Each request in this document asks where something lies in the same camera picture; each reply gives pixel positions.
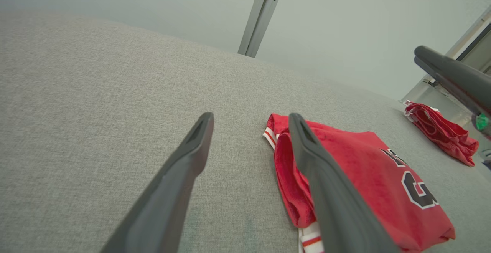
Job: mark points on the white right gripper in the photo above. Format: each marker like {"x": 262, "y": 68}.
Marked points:
{"x": 484, "y": 124}

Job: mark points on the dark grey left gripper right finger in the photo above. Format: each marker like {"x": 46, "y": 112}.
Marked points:
{"x": 337, "y": 207}

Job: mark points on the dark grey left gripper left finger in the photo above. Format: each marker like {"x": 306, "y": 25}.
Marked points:
{"x": 168, "y": 199}

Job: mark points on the red jersey with white trim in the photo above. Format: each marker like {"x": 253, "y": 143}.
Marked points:
{"x": 364, "y": 176}

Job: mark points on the red shorts with white stripe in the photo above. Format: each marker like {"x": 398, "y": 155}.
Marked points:
{"x": 441, "y": 134}

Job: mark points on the grey partition frame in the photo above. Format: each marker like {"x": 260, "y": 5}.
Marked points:
{"x": 445, "y": 53}

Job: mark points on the grey metal partition post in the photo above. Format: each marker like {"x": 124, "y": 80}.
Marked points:
{"x": 261, "y": 15}

